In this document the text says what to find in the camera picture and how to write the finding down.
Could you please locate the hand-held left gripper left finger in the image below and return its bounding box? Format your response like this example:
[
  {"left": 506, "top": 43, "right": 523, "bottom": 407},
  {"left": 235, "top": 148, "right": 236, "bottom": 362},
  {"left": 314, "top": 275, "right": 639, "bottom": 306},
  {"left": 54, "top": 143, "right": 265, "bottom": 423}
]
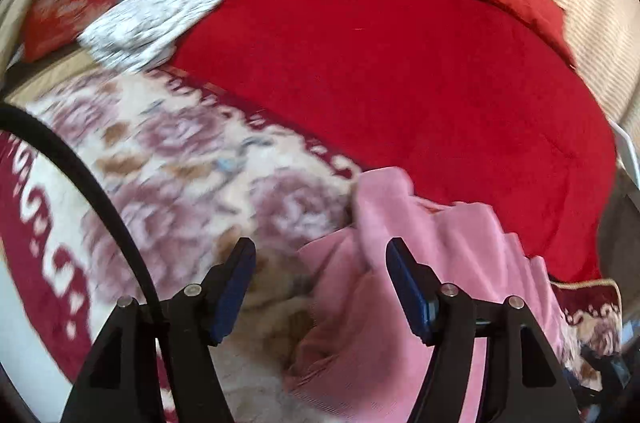
[{"left": 59, "top": 237, "right": 257, "bottom": 423}]

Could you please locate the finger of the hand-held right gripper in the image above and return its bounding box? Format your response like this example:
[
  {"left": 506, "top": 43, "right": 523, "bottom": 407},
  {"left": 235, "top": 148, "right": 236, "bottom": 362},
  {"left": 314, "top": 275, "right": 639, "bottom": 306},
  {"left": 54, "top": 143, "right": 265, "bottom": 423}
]
[{"left": 562, "top": 343, "right": 633, "bottom": 409}]

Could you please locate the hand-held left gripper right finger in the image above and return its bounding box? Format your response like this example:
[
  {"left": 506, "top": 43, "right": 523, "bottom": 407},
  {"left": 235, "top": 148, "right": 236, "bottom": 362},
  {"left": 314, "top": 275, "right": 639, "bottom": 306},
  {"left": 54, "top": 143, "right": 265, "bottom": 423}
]
[{"left": 385, "top": 237, "right": 582, "bottom": 423}]

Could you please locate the pink zip jacket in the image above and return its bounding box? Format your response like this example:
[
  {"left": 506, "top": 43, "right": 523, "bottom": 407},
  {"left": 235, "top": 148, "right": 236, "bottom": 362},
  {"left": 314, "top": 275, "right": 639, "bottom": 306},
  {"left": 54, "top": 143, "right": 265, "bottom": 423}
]
[{"left": 282, "top": 166, "right": 576, "bottom": 423}]

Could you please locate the floral red-bordered blanket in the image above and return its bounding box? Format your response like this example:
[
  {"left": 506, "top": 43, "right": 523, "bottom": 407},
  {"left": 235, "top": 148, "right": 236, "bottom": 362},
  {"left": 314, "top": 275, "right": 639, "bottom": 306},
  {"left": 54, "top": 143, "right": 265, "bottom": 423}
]
[{"left": 0, "top": 63, "right": 623, "bottom": 423}]

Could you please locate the plain red blanket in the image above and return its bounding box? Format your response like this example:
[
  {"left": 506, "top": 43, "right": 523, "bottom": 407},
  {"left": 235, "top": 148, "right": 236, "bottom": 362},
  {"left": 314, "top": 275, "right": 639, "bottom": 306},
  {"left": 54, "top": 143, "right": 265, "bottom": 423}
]
[{"left": 170, "top": 0, "right": 618, "bottom": 281}]

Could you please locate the white flat board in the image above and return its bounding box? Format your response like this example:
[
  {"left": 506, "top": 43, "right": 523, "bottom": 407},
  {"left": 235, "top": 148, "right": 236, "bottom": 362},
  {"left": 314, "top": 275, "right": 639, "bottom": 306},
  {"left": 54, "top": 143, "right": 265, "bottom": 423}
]
[{"left": 610, "top": 118, "right": 640, "bottom": 184}]

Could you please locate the white crackle-pattern cushion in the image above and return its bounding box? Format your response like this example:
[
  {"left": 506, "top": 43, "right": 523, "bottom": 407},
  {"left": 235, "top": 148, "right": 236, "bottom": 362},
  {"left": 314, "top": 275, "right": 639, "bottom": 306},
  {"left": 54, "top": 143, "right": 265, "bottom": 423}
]
[{"left": 77, "top": 0, "right": 231, "bottom": 72}]

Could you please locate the red cardboard box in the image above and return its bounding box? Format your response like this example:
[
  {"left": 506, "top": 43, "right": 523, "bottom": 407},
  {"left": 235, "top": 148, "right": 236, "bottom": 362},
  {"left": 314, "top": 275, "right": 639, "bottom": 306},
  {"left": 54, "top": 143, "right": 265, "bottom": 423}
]
[{"left": 20, "top": 0, "right": 123, "bottom": 64}]

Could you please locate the beige coat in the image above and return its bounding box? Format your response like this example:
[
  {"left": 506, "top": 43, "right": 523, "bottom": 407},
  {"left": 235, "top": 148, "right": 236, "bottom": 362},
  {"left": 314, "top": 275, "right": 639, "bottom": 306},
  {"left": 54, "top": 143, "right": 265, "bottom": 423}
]
[{"left": 0, "top": 0, "right": 161, "bottom": 68}]

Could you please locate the black cable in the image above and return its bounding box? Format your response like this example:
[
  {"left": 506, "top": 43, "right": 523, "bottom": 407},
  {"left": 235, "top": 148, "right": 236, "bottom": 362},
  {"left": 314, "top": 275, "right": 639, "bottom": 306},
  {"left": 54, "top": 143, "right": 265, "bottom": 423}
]
[{"left": 0, "top": 104, "right": 173, "bottom": 423}]

